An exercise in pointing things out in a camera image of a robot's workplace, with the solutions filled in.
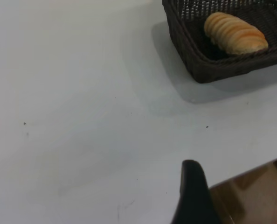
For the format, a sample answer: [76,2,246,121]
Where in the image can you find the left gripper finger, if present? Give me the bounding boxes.
[171,159,221,224]

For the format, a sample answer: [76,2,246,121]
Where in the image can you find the dark brown wicker basket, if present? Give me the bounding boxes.
[161,0,277,84]

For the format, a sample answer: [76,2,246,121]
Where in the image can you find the ridged orange bread roll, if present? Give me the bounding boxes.
[203,12,269,56]

